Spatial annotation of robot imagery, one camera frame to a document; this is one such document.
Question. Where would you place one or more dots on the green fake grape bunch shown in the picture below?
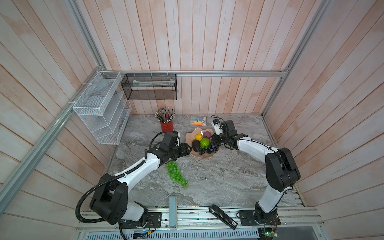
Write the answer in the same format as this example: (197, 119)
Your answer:
(175, 174)

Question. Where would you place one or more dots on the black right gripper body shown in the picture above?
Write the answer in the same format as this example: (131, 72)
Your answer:
(219, 138)

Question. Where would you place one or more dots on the dark fake avocado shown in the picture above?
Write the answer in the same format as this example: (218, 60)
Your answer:
(196, 145)

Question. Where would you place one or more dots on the highlighter pack in plastic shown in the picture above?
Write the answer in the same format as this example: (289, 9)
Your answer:
(198, 120)

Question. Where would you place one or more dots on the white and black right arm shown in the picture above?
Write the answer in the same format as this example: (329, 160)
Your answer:
(282, 172)

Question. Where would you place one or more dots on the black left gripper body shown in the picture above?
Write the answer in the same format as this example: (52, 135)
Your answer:
(174, 151)

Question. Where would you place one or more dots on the bundle of coloured pencils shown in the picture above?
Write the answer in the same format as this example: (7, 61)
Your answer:
(165, 115)

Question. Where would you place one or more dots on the black wire mesh basket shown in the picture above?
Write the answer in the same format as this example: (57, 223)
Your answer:
(150, 87)

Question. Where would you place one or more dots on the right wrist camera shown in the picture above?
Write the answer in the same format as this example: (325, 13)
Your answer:
(216, 123)

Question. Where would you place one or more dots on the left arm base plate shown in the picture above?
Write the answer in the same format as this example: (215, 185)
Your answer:
(150, 221)

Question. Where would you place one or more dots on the white wire mesh shelf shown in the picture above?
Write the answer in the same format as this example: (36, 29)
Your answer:
(103, 108)

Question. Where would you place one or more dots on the beige wavy fruit bowl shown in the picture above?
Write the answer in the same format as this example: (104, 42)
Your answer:
(190, 137)

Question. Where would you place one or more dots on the red metal pencil bucket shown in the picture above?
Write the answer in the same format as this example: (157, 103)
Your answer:
(167, 127)

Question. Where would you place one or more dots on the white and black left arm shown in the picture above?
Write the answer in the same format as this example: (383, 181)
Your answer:
(110, 195)

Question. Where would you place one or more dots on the purple fake fruit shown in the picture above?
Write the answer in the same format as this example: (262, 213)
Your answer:
(207, 135)

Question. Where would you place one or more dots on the yellow fake lemon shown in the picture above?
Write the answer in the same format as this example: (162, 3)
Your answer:
(199, 137)

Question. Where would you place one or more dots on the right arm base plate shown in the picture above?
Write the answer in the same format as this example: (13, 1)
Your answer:
(258, 218)

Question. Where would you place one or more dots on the green bumpy fake fruit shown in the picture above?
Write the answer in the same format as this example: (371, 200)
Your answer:
(204, 143)

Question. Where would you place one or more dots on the dark purple fake grape bunch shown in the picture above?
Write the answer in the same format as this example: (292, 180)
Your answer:
(210, 150)

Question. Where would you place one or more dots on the black stapler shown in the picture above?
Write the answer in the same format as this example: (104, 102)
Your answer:
(222, 216)

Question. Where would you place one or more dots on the grey metal bracket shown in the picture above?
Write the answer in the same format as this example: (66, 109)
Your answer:
(173, 212)

